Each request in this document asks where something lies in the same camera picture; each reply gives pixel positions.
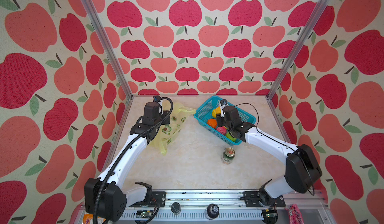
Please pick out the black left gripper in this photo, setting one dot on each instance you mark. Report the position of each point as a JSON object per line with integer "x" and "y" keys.
{"x": 165, "y": 113}

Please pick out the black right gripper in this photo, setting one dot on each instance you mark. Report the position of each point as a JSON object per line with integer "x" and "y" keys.
{"x": 218, "y": 119}

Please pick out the pink toy fruit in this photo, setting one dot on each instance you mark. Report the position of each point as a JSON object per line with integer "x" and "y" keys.
{"x": 222, "y": 130}

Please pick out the green toy fruit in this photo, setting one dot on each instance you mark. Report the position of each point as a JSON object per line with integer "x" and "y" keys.
{"x": 231, "y": 138}

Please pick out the yellow toy lemon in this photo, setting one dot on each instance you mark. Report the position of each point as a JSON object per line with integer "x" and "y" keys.
{"x": 216, "y": 111}

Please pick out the orange toy fruit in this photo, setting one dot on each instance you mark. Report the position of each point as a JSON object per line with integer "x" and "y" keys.
{"x": 212, "y": 123}

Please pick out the yellow plastic avocado-print bag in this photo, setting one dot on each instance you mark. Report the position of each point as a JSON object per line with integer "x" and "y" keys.
{"x": 168, "y": 133}

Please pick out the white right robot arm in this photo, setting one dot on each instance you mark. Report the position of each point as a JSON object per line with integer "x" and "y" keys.
{"x": 302, "y": 168}

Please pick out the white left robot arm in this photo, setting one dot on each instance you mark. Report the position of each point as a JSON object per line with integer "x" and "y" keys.
{"x": 104, "y": 197}

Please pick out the teal plastic mesh basket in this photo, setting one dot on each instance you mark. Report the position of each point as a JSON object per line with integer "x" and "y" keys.
{"x": 204, "y": 113}

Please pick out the green drink can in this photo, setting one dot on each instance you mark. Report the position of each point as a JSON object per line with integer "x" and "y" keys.
{"x": 228, "y": 156}

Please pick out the black round knob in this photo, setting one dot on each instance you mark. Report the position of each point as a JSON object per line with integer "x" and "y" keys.
{"x": 212, "y": 211}

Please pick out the pink snack packet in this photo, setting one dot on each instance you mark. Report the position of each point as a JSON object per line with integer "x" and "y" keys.
{"x": 294, "y": 214}

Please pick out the orange snack packet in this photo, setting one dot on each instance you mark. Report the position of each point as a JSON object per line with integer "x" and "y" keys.
{"x": 88, "y": 219}

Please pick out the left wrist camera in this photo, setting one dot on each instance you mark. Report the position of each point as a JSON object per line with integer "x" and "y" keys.
{"x": 152, "y": 112}

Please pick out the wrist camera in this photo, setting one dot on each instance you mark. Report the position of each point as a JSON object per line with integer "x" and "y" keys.
{"x": 223, "y": 104}
{"x": 152, "y": 112}

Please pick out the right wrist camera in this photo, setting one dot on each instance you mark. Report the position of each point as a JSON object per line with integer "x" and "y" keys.
{"x": 223, "y": 104}

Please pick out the aluminium frame post left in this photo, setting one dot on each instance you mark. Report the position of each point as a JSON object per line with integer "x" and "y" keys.
{"x": 107, "y": 46}

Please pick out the aluminium frame post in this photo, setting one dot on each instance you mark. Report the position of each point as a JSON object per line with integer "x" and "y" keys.
{"x": 307, "y": 30}
{"x": 107, "y": 46}

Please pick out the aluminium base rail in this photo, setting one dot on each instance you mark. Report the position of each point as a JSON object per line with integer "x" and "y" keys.
{"x": 234, "y": 210}

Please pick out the aluminium frame post right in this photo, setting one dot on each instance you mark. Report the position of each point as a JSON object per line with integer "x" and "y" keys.
{"x": 307, "y": 30}

